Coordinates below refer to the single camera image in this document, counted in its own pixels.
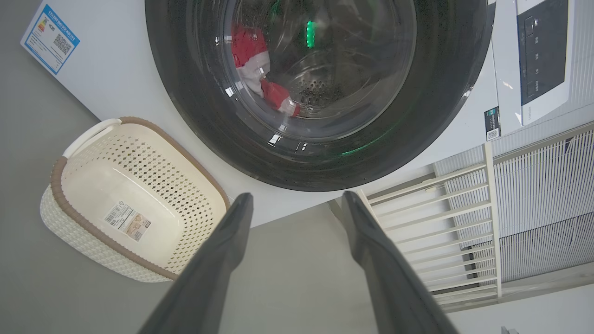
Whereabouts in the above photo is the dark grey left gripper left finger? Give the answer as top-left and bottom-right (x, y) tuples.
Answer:
(138, 193), (254, 334)

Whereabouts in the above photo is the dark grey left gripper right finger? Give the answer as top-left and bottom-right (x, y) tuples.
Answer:
(342, 191), (460, 334)

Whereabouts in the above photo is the black round glass washer door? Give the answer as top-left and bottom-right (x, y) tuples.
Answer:
(145, 0), (496, 192)

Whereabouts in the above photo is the red and white garment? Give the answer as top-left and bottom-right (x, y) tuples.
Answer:
(231, 26), (301, 117)

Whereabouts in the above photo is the white printed product label sticker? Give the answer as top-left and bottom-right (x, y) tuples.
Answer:
(103, 201), (152, 242)

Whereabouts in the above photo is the cream perforated laundry basket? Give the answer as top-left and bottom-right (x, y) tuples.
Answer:
(39, 116), (231, 283)

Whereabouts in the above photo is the white front-load washing machine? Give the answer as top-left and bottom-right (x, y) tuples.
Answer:
(21, 0), (594, 228)

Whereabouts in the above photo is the stainless steel washing machine drum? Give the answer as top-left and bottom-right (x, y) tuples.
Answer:
(260, 0), (414, 119)

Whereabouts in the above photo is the cream metal railing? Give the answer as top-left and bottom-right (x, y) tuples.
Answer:
(357, 143), (503, 307)

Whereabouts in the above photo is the black QR code sticker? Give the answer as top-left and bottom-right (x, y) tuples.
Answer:
(484, 106), (501, 141)

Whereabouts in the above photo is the blue energy label sticker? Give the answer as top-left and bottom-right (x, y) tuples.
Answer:
(20, 4), (80, 75)

